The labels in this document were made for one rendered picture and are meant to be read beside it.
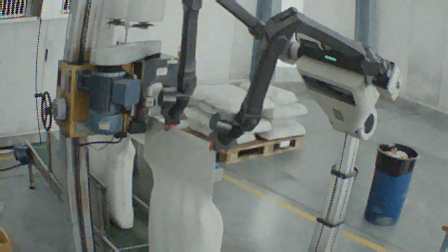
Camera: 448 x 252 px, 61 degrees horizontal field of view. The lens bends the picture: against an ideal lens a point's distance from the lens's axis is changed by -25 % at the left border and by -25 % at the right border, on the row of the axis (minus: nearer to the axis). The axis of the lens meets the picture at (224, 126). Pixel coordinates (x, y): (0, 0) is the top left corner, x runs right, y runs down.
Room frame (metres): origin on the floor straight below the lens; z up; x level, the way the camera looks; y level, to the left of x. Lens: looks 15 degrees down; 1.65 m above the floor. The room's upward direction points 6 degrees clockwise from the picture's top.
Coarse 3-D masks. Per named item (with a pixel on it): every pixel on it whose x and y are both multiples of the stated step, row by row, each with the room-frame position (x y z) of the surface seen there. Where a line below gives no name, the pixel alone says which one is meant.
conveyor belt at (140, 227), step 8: (40, 144) 3.35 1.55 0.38; (40, 152) 3.16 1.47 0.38; (136, 208) 2.54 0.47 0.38; (136, 216) 2.43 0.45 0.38; (144, 216) 2.45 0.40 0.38; (112, 224) 2.25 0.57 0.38; (136, 224) 2.32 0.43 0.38; (144, 224) 2.34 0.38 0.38; (112, 232) 2.16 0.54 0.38; (120, 232) 2.18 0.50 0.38; (128, 232) 2.20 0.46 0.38; (136, 232) 2.22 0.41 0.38; (144, 232) 2.24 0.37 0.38; (112, 240) 2.06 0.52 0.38; (120, 240) 2.08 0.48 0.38; (128, 240) 2.10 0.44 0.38; (136, 240) 2.12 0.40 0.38; (144, 240) 2.14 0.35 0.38; (120, 248) 1.99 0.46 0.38; (128, 248) 2.01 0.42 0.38; (136, 248) 2.03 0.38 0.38; (144, 248) 2.05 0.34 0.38
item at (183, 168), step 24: (144, 144) 2.12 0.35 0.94; (168, 144) 1.97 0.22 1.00; (192, 144) 1.85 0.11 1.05; (168, 168) 1.96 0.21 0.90; (192, 168) 1.84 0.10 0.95; (168, 192) 1.86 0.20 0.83; (192, 192) 1.81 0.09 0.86; (168, 216) 1.80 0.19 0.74; (192, 216) 1.72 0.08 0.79; (216, 216) 1.74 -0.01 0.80; (168, 240) 1.78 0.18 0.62; (192, 240) 1.70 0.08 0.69; (216, 240) 1.73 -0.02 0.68
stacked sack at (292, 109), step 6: (276, 108) 5.15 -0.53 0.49; (282, 108) 5.18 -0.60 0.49; (288, 108) 5.23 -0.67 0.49; (294, 108) 5.29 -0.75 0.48; (300, 108) 5.36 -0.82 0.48; (264, 114) 5.11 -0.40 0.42; (270, 114) 5.07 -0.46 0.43; (276, 114) 5.06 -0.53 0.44; (282, 114) 5.13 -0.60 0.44; (288, 114) 5.20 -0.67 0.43; (294, 114) 5.28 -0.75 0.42; (300, 114) 5.37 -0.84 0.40
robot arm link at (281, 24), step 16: (272, 16) 1.45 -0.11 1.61; (288, 16) 1.42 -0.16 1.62; (304, 16) 1.43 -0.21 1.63; (272, 32) 1.41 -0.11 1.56; (288, 32) 1.40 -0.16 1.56; (304, 32) 1.43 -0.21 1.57; (320, 32) 1.44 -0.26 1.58; (336, 32) 1.49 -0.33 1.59; (336, 48) 1.49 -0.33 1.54; (352, 48) 1.50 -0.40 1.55; (368, 64) 1.52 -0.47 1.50
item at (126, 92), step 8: (120, 80) 1.73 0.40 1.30; (128, 80) 1.74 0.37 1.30; (136, 80) 1.74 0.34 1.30; (120, 88) 1.69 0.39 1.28; (128, 88) 1.69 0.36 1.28; (136, 88) 1.74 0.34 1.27; (112, 96) 1.70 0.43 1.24; (120, 96) 1.68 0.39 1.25; (128, 96) 1.69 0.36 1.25; (136, 96) 1.74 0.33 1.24; (120, 104) 1.68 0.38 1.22; (128, 104) 1.70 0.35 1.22
